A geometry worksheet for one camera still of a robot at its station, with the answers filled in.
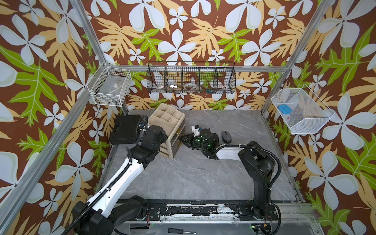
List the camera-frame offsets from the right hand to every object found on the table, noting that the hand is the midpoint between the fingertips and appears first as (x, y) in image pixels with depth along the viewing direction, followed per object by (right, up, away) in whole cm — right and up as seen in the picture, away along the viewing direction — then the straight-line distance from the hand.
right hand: (177, 138), depth 86 cm
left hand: (-8, +5, -8) cm, 13 cm away
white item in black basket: (-4, +35, +12) cm, 37 cm away
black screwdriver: (+2, -43, -17) cm, 46 cm away
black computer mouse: (+33, 0, +15) cm, 37 cm away
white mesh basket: (+72, +17, -3) cm, 74 cm away
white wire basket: (-41, +32, 0) cm, 52 cm away
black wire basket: (+7, +40, +10) cm, 42 cm away
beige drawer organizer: (-2, +10, -4) cm, 11 cm away
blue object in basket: (+65, +18, 0) cm, 67 cm away
